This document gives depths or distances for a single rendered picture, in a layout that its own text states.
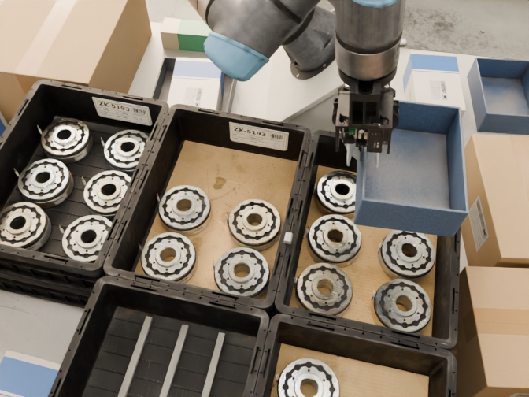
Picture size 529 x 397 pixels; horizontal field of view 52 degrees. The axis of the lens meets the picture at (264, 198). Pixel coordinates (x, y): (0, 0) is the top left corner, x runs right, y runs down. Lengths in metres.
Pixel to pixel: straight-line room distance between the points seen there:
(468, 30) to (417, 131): 2.02
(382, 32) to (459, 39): 2.28
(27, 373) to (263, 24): 0.74
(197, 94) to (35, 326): 0.64
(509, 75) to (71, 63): 1.14
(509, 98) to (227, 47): 1.08
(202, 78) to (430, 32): 1.68
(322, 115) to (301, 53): 0.15
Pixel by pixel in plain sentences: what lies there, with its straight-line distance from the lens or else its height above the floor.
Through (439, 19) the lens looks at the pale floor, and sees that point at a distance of 2.97.
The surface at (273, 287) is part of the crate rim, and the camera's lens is 0.93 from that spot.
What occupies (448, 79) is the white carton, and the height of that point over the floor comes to 0.79.
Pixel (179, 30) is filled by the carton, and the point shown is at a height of 0.76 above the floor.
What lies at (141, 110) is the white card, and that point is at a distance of 1.20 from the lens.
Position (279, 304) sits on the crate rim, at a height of 0.93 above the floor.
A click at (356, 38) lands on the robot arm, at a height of 1.38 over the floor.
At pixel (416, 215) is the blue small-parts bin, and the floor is 1.11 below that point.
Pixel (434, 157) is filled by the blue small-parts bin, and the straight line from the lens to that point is 0.94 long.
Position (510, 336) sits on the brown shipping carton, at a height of 0.86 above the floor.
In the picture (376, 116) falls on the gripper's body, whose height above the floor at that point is 1.26.
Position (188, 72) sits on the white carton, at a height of 0.79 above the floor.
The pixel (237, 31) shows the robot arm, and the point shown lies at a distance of 0.67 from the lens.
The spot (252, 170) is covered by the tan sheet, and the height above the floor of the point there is 0.83.
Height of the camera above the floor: 1.78
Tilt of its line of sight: 57 degrees down
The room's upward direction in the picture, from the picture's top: 2 degrees clockwise
